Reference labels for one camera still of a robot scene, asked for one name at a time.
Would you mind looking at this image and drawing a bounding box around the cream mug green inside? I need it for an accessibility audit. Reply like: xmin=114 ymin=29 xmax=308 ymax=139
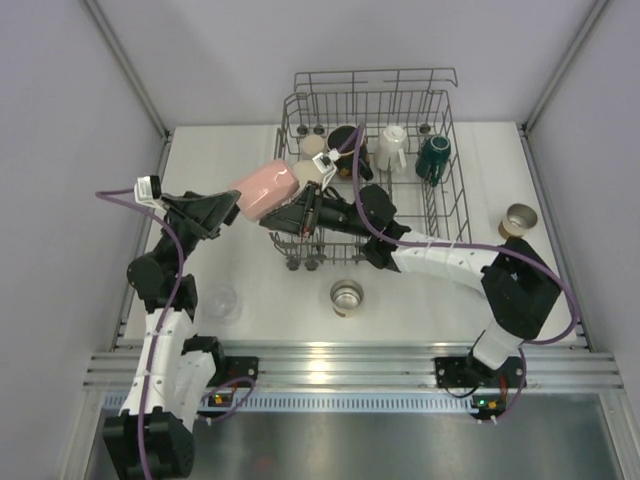
xmin=291 ymin=160 xmax=324 ymax=186

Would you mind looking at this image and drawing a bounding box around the pink mug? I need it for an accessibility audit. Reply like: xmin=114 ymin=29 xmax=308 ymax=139
xmin=230 ymin=159 xmax=299 ymax=222

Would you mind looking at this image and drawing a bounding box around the beige plain cup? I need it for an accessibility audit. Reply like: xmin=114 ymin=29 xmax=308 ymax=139
xmin=299 ymin=134 xmax=326 ymax=160

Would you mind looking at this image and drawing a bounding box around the clear glass tumbler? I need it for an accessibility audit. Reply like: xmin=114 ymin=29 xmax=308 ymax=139
xmin=202 ymin=284 xmax=241 ymax=325

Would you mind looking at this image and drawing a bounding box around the cream mug with handle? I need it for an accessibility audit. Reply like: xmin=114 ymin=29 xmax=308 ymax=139
xmin=374 ymin=125 xmax=408 ymax=172

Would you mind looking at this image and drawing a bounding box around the grey wire dish rack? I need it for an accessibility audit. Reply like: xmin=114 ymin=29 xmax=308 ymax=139
xmin=275 ymin=68 xmax=472 ymax=243

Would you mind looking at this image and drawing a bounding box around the white cup teal base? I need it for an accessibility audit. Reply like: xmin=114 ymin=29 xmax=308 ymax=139
xmin=415 ymin=135 xmax=452 ymax=187

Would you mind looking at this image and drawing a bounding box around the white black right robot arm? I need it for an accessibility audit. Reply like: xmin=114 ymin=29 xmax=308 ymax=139
xmin=96 ymin=177 xmax=256 ymax=479

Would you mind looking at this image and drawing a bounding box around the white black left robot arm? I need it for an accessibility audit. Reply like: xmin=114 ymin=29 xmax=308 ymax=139
xmin=259 ymin=183 xmax=561 ymax=386

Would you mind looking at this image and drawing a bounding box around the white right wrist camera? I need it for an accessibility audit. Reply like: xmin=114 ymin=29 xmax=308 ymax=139
xmin=133 ymin=175 xmax=164 ymax=209

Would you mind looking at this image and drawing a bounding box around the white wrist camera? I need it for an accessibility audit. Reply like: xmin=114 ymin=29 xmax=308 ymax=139
xmin=133 ymin=175 xmax=164 ymax=209
xmin=312 ymin=149 xmax=341 ymax=190

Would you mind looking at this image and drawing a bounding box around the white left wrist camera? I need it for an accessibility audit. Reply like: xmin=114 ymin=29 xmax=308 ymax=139
xmin=312 ymin=149 xmax=341 ymax=190

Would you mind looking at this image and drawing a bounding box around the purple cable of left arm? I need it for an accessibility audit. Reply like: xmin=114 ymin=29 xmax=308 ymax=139
xmin=332 ymin=124 xmax=581 ymax=424

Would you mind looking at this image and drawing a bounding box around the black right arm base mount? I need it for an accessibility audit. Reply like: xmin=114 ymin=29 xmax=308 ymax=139
xmin=177 ymin=351 xmax=259 ymax=388

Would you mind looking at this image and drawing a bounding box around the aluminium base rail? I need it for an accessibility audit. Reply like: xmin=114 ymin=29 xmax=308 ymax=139
xmin=82 ymin=339 xmax=626 ymax=396

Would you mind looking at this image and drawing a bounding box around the aluminium corner frame post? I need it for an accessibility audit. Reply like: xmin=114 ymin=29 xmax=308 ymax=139
xmin=77 ymin=0 xmax=174 ymax=144

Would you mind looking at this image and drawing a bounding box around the perforated blue-grey cable tray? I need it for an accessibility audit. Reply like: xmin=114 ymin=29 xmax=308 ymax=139
xmin=102 ymin=391 xmax=481 ymax=412

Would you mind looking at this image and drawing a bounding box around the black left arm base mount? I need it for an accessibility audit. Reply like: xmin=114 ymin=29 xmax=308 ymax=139
xmin=434 ymin=354 xmax=526 ymax=390

